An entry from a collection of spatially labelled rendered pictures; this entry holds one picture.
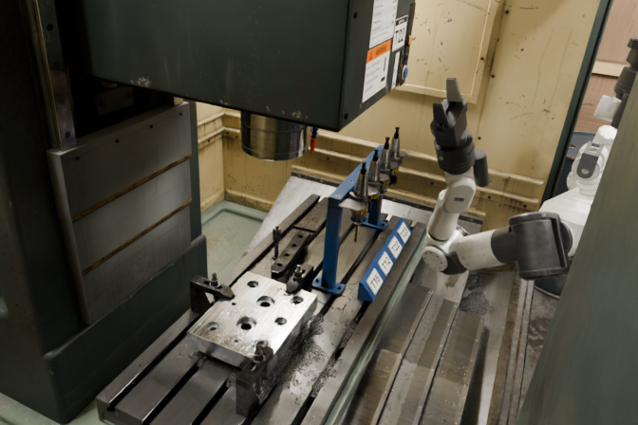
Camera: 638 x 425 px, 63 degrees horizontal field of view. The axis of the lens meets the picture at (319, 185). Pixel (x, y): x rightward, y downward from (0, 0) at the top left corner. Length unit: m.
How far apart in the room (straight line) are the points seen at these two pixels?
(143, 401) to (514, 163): 1.53
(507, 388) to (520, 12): 1.23
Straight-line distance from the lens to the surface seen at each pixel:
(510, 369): 1.69
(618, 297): 0.56
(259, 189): 2.59
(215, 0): 1.06
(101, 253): 1.51
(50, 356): 1.58
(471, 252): 1.39
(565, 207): 1.39
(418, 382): 1.63
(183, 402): 1.35
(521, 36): 2.02
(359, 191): 1.49
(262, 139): 1.13
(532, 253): 1.28
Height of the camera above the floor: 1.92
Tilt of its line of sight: 27 degrees down
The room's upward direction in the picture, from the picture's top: 4 degrees clockwise
